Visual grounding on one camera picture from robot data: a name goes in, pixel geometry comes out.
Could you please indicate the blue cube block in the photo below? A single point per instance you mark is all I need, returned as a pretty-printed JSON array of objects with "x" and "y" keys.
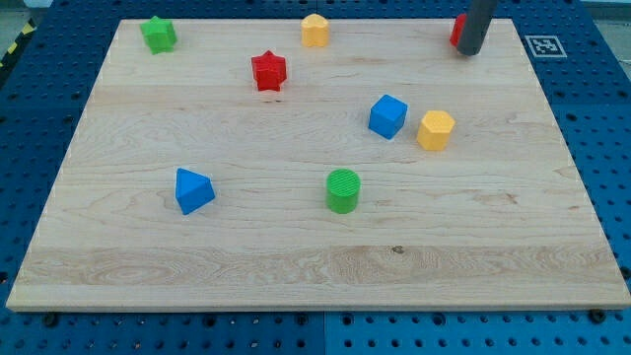
[{"x": 387, "y": 116}]

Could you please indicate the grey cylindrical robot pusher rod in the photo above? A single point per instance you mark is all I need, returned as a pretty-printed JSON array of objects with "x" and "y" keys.
[{"x": 475, "y": 27}]

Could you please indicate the yellow hexagon block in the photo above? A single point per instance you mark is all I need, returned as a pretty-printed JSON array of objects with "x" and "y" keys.
[{"x": 435, "y": 130}]

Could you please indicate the white fiducial marker tag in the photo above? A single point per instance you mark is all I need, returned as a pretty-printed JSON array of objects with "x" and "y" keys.
[{"x": 545, "y": 46}]

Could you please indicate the light wooden board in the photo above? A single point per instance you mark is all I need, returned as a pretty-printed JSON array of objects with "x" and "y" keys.
[{"x": 499, "y": 220}]

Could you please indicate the red block behind rod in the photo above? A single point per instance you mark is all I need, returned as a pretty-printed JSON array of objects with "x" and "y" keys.
[{"x": 457, "y": 28}]

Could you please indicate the green star block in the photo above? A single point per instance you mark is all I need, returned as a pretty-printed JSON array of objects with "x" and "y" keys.
[{"x": 159, "y": 35}]

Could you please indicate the green cylinder block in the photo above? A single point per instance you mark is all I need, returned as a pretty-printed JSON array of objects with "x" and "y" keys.
[{"x": 342, "y": 191}]

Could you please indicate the red star block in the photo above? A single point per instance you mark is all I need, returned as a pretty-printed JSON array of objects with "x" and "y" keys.
[{"x": 269, "y": 71}]

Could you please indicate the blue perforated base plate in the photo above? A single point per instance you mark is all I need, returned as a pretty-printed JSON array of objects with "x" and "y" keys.
[{"x": 44, "y": 95}]

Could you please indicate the blue triangle block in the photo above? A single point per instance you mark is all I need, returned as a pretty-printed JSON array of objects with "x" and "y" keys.
[{"x": 192, "y": 190}]

